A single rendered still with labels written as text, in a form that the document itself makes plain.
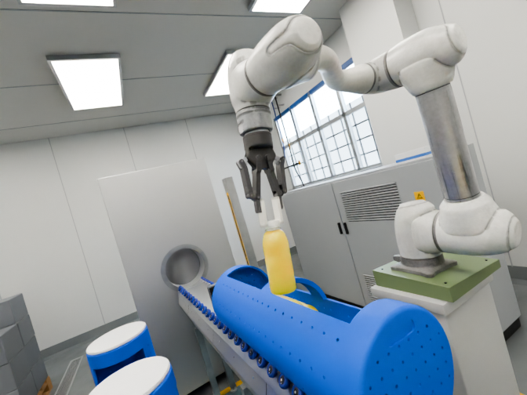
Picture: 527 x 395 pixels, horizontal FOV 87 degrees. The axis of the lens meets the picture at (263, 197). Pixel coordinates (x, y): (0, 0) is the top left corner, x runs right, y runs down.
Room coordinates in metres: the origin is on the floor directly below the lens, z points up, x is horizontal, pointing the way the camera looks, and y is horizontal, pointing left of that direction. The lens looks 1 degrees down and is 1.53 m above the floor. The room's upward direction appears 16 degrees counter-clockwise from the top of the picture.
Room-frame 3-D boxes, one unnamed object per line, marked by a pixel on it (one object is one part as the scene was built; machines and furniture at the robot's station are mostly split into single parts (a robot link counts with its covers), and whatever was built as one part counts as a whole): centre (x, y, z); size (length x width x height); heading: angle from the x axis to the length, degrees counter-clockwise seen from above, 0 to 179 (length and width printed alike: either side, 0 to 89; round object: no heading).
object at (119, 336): (1.41, 0.91, 1.03); 0.28 x 0.28 x 0.01
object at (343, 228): (2.95, -0.93, 0.72); 2.15 x 0.54 x 1.45; 26
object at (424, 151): (2.22, -1.25, 1.48); 0.24 x 0.12 x 0.08; 34
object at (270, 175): (0.72, -0.03, 1.56); 0.04 x 0.01 x 0.11; 28
